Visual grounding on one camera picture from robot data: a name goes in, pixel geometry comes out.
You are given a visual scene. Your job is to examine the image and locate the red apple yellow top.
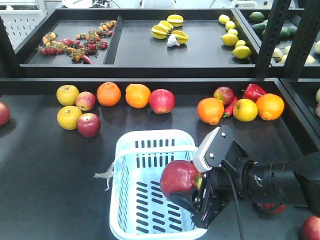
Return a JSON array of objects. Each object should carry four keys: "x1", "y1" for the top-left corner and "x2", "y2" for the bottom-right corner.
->
[{"x1": 301, "y1": 215, "x2": 320, "y2": 240}]

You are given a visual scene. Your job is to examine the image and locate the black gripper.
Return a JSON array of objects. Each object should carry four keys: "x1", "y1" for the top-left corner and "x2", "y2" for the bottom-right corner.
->
[{"x1": 169, "y1": 141, "x2": 252, "y2": 229}]

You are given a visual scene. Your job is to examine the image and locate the red apple by oranges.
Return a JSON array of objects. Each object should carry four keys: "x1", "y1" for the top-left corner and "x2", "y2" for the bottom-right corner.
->
[{"x1": 149, "y1": 89, "x2": 175, "y2": 114}]

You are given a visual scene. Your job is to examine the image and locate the light blue plastic basket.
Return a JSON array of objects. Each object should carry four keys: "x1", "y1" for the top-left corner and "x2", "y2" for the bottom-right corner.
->
[{"x1": 109, "y1": 129, "x2": 207, "y2": 240}]

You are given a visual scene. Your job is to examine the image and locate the red green apple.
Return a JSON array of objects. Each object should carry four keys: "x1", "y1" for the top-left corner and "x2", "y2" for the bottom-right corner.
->
[{"x1": 213, "y1": 86, "x2": 235, "y2": 106}]

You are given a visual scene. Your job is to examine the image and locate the white garlic bulb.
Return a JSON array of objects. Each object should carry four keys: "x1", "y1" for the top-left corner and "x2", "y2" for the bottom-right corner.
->
[{"x1": 167, "y1": 34, "x2": 180, "y2": 48}]

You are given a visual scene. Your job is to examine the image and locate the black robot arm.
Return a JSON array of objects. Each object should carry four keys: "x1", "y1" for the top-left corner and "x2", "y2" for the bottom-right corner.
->
[{"x1": 169, "y1": 141, "x2": 320, "y2": 229}]

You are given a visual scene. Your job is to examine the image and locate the red chili pepper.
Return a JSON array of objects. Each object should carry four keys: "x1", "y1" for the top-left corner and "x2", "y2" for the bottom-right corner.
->
[{"x1": 223, "y1": 96, "x2": 238, "y2": 118}]

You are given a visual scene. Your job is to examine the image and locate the red bell pepper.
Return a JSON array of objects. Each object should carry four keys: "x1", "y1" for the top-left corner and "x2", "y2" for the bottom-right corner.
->
[{"x1": 242, "y1": 83, "x2": 267, "y2": 102}]

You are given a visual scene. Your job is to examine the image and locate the cherry tomato vine cluster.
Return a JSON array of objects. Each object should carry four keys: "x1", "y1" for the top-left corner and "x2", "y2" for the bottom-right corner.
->
[{"x1": 35, "y1": 20, "x2": 117, "y2": 65}]

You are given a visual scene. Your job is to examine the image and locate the white plastic tie strip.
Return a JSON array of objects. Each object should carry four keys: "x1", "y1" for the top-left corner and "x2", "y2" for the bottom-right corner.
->
[{"x1": 93, "y1": 162, "x2": 115, "y2": 191}]

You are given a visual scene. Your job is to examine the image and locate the black produce stand frame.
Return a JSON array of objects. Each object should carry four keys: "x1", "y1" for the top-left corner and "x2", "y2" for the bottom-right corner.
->
[{"x1": 0, "y1": 0, "x2": 320, "y2": 240}]

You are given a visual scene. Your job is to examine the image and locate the orange fruit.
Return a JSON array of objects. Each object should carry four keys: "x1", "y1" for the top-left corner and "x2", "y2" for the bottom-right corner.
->
[
  {"x1": 96, "y1": 81, "x2": 121, "y2": 107},
  {"x1": 196, "y1": 97, "x2": 225, "y2": 125},
  {"x1": 255, "y1": 93, "x2": 285, "y2": 121},
  {"x1": 125, "y1": 83, "x2": 151, "y2": 109}
]

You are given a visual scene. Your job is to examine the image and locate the small dark red apple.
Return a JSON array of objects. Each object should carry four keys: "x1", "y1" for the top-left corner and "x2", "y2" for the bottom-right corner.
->
[{"x1": 76, "y1": 113, "x2": 101, "y2": 138}]

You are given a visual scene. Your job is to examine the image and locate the yellow lemon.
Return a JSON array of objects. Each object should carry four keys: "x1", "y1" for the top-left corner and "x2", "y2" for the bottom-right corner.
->
[{"x1": 232, "y1": 45, "x2": 252, "y2": 59}]

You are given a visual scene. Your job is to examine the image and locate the yellow starfruit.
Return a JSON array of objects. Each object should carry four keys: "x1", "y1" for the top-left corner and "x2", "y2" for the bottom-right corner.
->
[{"x1": 166, "y1": 14, "x2": 184, "y2": 27}]

